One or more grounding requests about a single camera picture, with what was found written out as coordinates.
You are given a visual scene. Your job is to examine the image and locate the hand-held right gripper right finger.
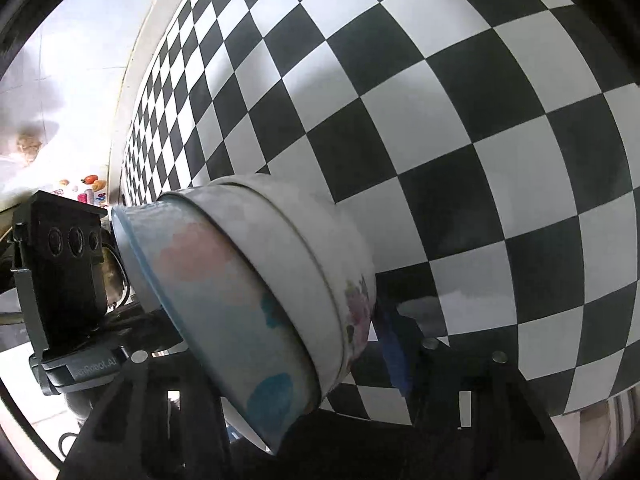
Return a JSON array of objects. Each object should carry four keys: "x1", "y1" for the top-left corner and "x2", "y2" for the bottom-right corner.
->
[{"x1": 372, "y1": 300, "x2": 583, "y2": 480}]

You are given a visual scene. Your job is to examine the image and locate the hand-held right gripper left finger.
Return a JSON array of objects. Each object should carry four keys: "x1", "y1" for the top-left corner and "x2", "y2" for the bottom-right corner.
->
[{"x1": 56, "y1": 349, "x2": 236, "y2": 480}]

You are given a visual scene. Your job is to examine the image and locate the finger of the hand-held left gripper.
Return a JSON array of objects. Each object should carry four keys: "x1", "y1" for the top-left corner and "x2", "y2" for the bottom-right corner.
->
[{"x1": 100, "y1": 305, "x2": 187, "y2": 357}]

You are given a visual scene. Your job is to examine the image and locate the pastel blue pink bowl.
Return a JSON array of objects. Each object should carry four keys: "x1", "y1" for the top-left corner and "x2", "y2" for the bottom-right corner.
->
[{"x1": 111, "y1": 191, "x2": 322, "y2": 453}]

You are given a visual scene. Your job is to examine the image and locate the white floral bowl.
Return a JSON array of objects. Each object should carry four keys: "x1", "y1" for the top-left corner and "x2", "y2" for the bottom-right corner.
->
[{"x1": 210, "y1": 174, "x2": 377, "y2": 386}]

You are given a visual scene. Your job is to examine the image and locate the colourful fruit stickers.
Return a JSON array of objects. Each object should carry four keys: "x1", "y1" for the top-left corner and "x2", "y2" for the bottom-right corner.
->
[{"x1": 57, "y1": 174, "x2": 110, "y2": 209}]

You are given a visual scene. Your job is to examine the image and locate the black white checkered tablecloth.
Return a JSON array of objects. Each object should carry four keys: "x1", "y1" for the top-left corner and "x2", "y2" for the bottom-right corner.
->
[{"x1": 120, "y1": 0, "x2": 640, "y2": 423}]

